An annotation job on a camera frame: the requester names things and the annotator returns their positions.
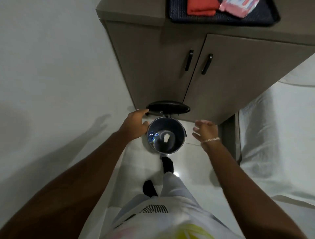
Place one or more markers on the person's right fingers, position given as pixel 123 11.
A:
pixel 198 128

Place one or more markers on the white crumpled paper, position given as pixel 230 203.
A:
pixel 165 137

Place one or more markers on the grey-brown wooden cabinet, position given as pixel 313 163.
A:
pixel 152 73

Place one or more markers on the pink plastic packet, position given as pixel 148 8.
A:
pixel 238 7

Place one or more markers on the red folded cloth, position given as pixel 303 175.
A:
pixel 201 7

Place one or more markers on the person's right forearm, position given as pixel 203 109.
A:
pixel 243 189

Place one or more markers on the grey-brown cabinet door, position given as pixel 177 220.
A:
pixel 152 69
pixel 246 78

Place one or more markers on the dark woven tray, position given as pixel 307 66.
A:
pixel 221 21

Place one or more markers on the person's left thumb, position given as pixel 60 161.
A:
pixel 145 123

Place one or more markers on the steel pedal bin black lid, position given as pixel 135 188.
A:
pixel 169 123

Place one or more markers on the white printed shirt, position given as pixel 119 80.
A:
pixel 172 221

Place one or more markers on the person's left hand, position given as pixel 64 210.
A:
pixel 133 125

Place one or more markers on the white trousers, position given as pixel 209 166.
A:
pixel 177 189

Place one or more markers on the bed with white sheet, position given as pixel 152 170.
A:
pixel 278 137

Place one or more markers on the person's left forearm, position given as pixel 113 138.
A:
pixel 69 187

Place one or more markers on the blue shiny wrapper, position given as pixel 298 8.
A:
pixel 153 136

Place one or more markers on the person's right hand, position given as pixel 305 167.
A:
pixel 208 131

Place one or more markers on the black sock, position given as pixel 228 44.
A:
pixel 167 164
pixel 149 188

